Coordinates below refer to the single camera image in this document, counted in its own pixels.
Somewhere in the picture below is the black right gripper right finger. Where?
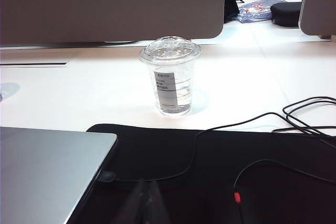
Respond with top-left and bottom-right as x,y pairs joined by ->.
148,180 -> 172,224

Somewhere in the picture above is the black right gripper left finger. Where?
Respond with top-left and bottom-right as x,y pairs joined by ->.
122,178 -> 152,224

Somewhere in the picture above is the silver Dell laptop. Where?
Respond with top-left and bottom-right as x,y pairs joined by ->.
0,126 -> 118,224

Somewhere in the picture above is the clear cup with white label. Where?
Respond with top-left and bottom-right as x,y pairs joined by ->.
139,36 -> 202,118

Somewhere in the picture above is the black desk mat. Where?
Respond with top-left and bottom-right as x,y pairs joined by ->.
65,123 -> 336,224

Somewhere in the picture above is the blue white plastic bag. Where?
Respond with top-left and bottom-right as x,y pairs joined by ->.
230,0 -> 289,24

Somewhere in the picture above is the black round cushion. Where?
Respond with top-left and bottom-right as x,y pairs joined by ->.
270,1 -> 303,27

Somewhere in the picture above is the narrow brown desk divider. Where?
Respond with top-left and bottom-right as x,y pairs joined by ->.
298,0 -> 336,38

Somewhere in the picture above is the black laptop charger cable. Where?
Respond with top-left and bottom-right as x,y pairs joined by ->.
98,96 -> 336,184

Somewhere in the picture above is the black cable with red band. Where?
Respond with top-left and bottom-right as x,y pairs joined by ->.
233,158 -> 336,224

